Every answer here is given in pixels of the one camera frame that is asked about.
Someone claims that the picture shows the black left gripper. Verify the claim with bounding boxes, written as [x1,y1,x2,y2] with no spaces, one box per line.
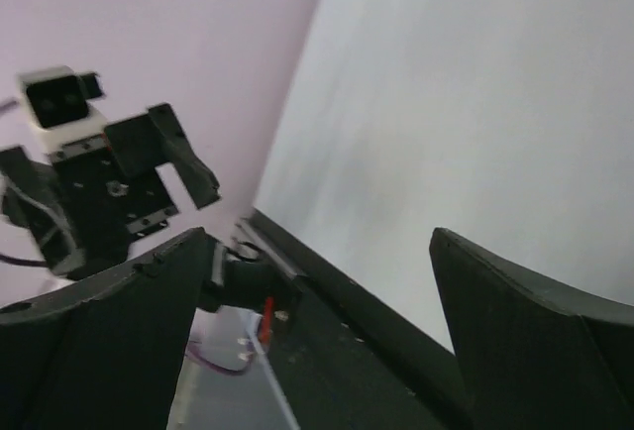
[49,103,220,271]

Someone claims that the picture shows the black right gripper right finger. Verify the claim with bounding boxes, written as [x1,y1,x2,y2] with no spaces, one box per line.
[429,228,633,429]

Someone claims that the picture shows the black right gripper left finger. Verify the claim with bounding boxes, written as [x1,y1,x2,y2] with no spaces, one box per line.
[1,228,207,430]

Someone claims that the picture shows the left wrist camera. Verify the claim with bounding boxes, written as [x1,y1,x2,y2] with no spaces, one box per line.
[17,65,108,163]

